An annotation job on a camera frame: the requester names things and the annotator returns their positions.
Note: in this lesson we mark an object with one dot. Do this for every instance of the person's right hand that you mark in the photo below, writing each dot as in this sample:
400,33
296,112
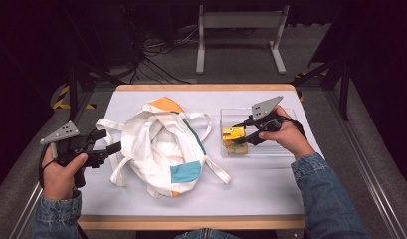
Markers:
289,137

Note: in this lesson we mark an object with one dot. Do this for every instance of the person's left hand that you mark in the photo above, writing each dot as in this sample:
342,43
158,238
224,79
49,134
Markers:
60,179

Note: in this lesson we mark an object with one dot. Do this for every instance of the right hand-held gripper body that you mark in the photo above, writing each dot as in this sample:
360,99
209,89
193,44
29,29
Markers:
265,118

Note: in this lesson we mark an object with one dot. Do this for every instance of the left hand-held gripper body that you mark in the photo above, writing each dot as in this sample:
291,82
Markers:
70,146

